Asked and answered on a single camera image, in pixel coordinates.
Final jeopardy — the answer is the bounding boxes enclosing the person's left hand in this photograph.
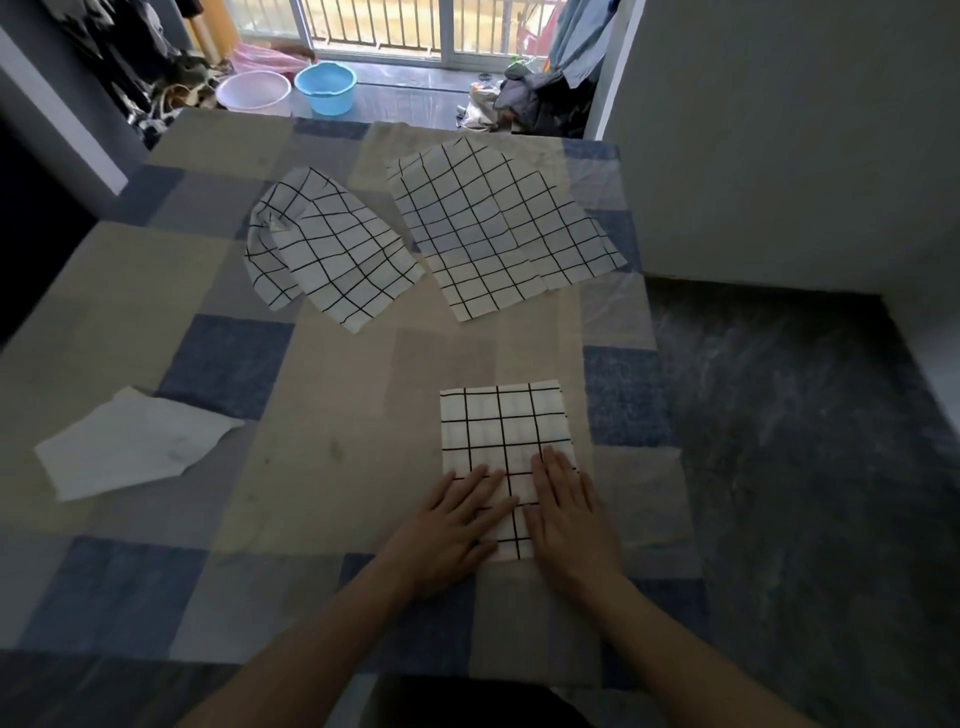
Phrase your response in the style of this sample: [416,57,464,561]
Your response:
[382,464,520,601]

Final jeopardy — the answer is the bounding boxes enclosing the person's right hand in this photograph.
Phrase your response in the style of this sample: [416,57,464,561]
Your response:
[522,446,624,601]

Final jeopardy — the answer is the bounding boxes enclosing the white black-grid cloth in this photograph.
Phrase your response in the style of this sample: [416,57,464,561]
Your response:
[386,134,628,324]
[243,166,425,334]
[438,380,579,562]

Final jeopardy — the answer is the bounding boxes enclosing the plain white cloth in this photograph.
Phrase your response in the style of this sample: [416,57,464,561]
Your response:
[33,386,247,502]

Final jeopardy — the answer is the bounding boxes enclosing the person's right forearm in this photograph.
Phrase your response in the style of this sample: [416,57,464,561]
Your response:
[584,577,819,728]

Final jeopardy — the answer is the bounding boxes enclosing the person's left forearm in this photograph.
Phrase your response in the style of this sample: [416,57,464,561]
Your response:
[179,569,429,728]

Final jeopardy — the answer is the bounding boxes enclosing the blue beige patchwork tablecloth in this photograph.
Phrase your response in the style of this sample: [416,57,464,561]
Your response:
[0,108,710,728]

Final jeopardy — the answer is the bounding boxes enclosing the dark clothes heap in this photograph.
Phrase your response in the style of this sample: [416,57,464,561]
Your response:
[457,56,595,140]

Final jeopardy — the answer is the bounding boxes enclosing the blue plastic basin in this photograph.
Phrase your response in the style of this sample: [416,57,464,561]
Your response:
[293,61,358,118]

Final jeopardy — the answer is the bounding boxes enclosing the pale pink plastic basin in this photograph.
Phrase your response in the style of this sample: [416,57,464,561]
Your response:
[215,69,292,118]

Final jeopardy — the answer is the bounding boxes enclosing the blue-grey hanging garment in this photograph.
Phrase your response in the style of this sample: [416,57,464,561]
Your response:
[547,0,620,90]

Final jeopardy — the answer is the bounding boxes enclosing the pink red vehicle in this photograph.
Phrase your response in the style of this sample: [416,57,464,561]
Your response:
[517,0,561,58]

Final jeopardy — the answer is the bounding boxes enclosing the glass sliding door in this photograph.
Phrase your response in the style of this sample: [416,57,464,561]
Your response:
[224,0,573,74]

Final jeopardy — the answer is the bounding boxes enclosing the bright pink plastic basin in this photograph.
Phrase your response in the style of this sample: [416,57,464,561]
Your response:
[228,41,313,76]

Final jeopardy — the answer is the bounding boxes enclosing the pile of shoes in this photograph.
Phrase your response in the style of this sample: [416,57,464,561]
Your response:
[127,52,234,149]

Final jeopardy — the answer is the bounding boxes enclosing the metal security grille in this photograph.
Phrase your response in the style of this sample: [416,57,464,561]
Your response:
[299,0,543,55]

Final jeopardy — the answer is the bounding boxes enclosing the beige curtain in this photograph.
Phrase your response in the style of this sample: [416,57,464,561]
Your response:
[183,0,234,67]

